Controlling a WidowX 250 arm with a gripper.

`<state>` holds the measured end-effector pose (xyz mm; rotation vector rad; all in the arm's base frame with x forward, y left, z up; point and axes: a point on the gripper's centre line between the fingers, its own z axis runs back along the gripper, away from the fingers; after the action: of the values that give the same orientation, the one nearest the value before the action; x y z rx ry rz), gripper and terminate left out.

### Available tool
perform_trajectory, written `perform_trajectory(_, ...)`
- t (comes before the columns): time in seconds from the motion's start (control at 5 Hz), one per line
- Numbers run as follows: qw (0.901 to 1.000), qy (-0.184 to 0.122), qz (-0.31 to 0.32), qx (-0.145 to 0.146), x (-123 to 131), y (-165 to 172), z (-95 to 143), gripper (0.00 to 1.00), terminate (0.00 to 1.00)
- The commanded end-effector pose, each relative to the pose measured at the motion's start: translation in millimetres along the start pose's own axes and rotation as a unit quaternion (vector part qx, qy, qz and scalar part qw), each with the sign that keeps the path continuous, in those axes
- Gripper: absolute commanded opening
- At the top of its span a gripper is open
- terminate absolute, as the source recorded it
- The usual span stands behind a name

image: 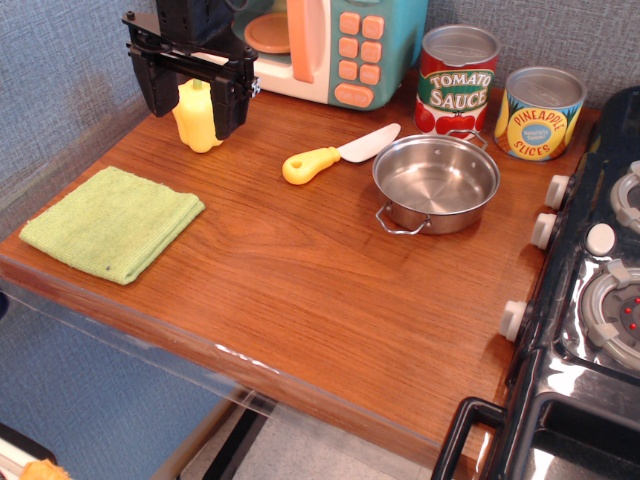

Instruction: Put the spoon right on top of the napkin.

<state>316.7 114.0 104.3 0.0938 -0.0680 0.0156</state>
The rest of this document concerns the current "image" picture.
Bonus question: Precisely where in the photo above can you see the pineapple slices can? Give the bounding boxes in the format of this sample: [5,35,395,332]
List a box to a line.
[494,66,587,162]

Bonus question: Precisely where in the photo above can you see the tomato sauce can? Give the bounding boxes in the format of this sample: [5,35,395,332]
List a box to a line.
[414,24,500,139]

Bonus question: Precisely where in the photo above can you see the black toy stove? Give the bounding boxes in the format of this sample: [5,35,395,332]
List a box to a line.
[432,87,639,479]

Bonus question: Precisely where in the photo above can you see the teal toy microwave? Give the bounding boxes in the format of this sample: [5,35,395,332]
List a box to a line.
[232,1,428,111]

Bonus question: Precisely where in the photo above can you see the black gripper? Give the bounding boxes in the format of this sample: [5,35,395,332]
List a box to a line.
[122,1,259,140]

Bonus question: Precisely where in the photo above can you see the yellow handled toy knife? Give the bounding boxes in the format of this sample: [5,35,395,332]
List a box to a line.
[282,123,401,185]

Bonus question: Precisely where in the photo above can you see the yellow toy bell pepper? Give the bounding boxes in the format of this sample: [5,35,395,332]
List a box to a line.
[172,79,222,154]

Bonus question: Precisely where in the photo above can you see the small steel pot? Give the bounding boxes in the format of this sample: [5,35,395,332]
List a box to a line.
[372,133,501,236]

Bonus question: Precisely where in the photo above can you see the green rag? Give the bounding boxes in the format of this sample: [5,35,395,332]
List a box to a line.
[19,166,205,285]

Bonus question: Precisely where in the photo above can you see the white stove knob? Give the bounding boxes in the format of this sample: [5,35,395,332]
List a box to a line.
[498,300,528,343]
[530,213,557,250]
[544,175,571,210]

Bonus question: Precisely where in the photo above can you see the orange object at corner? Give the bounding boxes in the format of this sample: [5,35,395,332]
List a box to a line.
[19,459,71,480]

